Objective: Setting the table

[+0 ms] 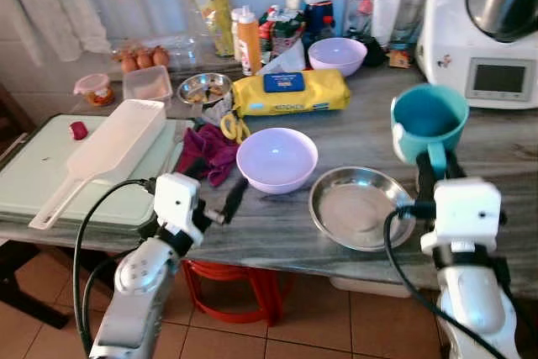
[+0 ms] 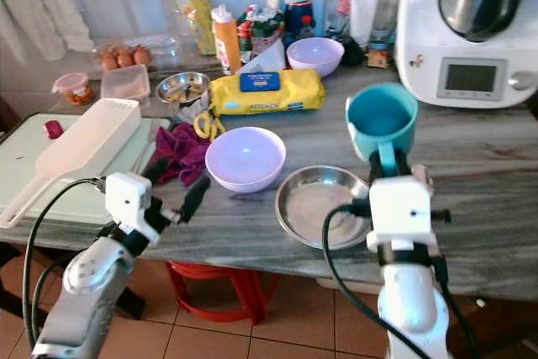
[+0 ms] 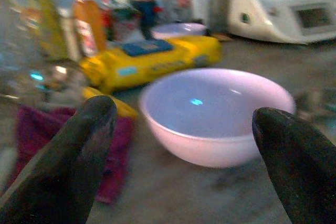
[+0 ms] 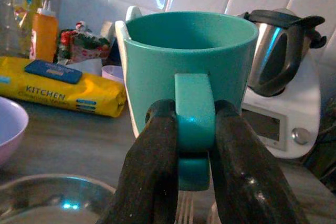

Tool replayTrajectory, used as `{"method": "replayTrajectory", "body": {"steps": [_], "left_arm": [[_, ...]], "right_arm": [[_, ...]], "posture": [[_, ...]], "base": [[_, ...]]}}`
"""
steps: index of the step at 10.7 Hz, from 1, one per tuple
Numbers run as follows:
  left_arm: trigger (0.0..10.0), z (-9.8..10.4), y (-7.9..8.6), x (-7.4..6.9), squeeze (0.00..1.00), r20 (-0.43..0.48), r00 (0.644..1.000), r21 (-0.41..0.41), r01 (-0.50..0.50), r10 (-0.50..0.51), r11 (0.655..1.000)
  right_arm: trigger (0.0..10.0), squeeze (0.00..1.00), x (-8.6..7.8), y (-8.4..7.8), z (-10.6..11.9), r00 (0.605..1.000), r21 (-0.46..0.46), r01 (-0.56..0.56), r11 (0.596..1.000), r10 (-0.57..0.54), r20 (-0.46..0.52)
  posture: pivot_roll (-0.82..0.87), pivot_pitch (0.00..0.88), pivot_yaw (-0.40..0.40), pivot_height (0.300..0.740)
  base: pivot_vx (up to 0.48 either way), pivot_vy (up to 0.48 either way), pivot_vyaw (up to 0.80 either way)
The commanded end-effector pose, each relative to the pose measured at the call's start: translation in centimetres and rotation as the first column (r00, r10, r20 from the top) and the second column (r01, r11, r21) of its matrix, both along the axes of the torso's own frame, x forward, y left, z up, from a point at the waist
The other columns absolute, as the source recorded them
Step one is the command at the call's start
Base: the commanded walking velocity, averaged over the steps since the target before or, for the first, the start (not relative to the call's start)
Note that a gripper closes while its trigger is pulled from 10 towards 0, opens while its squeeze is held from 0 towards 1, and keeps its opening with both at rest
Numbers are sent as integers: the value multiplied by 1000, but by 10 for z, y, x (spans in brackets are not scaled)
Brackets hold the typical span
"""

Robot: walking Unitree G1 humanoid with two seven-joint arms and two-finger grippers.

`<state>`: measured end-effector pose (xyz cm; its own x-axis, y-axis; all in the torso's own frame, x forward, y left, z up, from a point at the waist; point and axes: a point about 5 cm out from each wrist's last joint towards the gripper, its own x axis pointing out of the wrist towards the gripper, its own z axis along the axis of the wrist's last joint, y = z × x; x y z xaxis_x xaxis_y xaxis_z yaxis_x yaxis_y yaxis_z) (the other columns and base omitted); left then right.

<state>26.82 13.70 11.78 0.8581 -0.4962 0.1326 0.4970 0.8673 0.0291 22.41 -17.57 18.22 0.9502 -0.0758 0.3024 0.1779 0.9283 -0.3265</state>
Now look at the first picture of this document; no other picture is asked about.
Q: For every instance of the maroon cloth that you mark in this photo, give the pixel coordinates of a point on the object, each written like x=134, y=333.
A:
x=206, y=153

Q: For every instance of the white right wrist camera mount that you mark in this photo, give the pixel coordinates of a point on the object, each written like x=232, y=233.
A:
x=466, y=212

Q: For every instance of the pale green cutting board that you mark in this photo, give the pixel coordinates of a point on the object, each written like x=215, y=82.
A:
x=38, y=166

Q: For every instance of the small steel bowl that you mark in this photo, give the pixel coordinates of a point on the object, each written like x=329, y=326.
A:
x=204, y=88

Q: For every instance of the round steel plate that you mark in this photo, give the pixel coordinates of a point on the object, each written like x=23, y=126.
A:
x=353, y=208

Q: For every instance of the white hanging cloth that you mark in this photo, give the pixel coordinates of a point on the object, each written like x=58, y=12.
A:
x=50, y=6

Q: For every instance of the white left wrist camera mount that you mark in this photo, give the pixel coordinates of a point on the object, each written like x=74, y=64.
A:
x=175, y=201

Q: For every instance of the clear plastic bottle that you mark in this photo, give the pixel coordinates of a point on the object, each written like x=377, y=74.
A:
x=412, y=2

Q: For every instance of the large lilac plastic bowl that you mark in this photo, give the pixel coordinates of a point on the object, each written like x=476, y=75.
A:
x=277, y=161

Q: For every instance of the small red piece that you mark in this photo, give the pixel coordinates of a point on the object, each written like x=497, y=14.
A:
x=78, y=130

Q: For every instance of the dark blue can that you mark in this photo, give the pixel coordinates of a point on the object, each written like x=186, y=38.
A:
x=319, y=14

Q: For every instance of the red green snack packet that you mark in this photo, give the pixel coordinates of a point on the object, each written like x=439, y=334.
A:
x=282, y=31

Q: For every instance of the white paper sheet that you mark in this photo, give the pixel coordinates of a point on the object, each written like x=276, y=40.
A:
x=290, y=58

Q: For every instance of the teal plastic cup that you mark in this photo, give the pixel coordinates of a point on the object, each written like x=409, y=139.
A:
x=429, y=119

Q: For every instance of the small lilac plastic bowl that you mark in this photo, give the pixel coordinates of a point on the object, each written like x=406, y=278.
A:
x=338, y=56

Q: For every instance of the red plastic stool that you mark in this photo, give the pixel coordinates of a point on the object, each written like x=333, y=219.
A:
x=252, y=292

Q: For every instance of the yellow jar red lid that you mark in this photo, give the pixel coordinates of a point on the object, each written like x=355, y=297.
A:
x=210, y=6

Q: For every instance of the clear plastic food box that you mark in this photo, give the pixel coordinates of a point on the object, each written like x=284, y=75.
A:
x=148, y=84

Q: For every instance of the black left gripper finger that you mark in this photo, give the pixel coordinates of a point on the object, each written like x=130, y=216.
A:
x=198, y=169
x=235, y=201

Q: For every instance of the small tub pink lid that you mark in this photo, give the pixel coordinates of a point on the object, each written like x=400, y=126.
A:
x=94, y=90

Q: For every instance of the clear measuring jug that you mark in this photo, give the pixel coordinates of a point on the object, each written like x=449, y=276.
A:
x=374, y=14

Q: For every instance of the white kitchen cooking machine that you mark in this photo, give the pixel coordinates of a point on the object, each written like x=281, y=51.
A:
x=445, y=31

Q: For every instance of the white box under table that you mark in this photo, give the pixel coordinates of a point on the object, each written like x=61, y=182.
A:
x=361, y=286

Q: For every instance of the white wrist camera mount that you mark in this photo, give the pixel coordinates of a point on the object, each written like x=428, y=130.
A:
x=175, y=201
x=466, y=212

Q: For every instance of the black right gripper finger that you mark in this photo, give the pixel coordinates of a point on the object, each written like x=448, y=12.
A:
x=454, y=167
x=426, y=178

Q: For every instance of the orange sauce bottle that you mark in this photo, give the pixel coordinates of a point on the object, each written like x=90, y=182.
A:
x=250, y=44

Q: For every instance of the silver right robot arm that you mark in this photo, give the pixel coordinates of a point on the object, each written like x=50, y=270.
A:
x=475, y=308

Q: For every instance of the yellow wipes pack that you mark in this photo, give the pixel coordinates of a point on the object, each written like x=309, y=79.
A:
x=324, y=94

